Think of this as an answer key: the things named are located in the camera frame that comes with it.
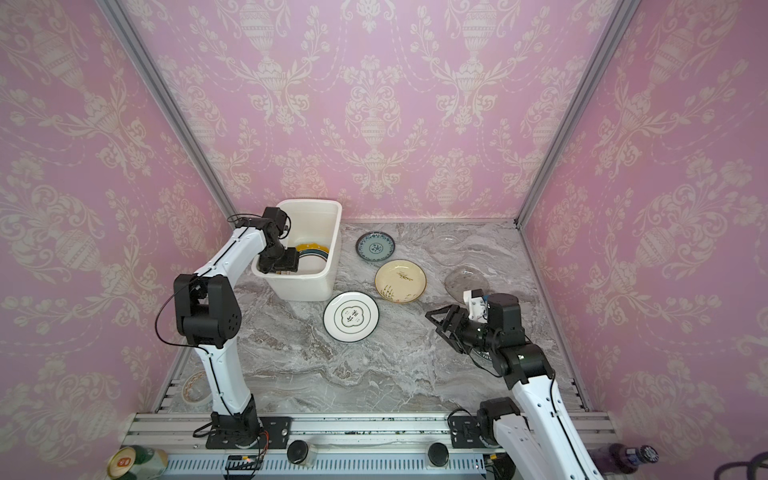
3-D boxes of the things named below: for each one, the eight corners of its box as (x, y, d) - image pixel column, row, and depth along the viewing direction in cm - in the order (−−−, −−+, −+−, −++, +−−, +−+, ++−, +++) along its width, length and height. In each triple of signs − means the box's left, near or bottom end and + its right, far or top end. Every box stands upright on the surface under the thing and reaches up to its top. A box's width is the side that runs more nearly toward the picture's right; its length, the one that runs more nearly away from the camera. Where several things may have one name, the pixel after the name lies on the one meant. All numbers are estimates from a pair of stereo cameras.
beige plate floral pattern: (374, 303, 100) (373, 298, 98) (375, 264, 110) (375, 259, 108) (427, 303, 100) (428, 298, 98) (423, 264, 110) (424, 259, 108)
